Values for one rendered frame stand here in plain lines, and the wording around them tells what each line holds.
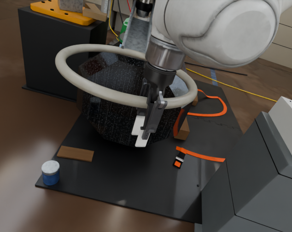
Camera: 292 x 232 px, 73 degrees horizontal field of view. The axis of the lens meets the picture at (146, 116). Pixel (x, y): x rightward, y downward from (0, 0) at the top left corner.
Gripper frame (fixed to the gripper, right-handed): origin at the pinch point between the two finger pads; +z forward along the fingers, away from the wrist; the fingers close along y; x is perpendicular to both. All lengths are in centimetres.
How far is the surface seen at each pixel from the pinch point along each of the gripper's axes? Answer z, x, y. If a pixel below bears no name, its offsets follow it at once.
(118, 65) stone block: 8, -7, 75
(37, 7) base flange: -1, 50, 156
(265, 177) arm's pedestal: 19, -62, -4
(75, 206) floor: 86, 12, 32
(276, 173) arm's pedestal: 13, -60, -7
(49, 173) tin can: 71, 28, 46
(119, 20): 31, -66, 424
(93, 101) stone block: 39, 4, 83
